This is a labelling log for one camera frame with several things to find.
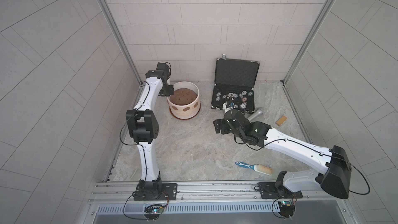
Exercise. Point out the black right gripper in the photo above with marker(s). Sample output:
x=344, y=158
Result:
x=223, y=124

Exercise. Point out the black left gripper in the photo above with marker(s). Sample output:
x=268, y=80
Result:
x=168, y=89

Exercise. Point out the white ceramic pot with mud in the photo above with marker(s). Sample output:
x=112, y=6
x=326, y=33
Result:
x=185, y=103

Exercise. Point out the blue handled scrub brush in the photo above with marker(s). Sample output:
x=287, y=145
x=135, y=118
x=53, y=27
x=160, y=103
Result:
x=256, y=167

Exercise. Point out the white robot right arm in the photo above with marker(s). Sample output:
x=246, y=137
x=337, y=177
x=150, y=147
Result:
x=329, y=171

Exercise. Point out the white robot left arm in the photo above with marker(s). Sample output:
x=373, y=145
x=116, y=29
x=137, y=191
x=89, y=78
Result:
x=141, y=122

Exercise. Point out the silver microphone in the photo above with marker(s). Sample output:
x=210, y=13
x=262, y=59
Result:
x=257, y=113

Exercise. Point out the black poker chip case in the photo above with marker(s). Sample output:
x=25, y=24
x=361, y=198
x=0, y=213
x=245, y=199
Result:
x=234, y=82

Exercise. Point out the tan wooden block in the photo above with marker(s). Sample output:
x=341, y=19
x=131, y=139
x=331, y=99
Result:
x=281, y=120

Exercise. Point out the right circuit board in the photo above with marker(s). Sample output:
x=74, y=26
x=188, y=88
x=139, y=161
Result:
x=286, y=209

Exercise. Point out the circuit board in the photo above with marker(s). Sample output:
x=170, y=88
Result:
x=286, y=209
x=154, y=211

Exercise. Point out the left circuit board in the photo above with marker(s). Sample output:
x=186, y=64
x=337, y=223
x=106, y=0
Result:
x=154, y=211

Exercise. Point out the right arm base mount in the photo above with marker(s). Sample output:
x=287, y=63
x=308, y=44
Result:
x=276, y=189

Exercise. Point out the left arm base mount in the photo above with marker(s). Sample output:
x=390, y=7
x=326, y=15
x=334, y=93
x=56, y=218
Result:
x=155, y=190

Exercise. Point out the aluminium front rail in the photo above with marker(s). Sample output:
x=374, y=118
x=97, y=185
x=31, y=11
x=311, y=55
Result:
x=204, y=191

